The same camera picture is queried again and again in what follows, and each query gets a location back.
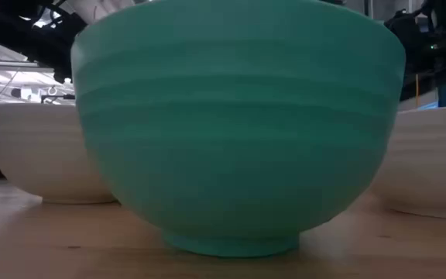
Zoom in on white bowl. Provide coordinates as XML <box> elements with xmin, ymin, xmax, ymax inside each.
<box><xmin>368</xmin><ymin>106</ymin><xmax>446</xmax><ymax>221</ymax></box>
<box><xmin>0</xmin><ymin>102</ymin><xmax>118</xmax><ymax>205</ymax></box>

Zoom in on teal bowl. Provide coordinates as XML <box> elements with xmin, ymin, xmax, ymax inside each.
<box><xmin>70</xmin><ymin>0</ymin><xmax>407</xmax><ymax>259</ymax></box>

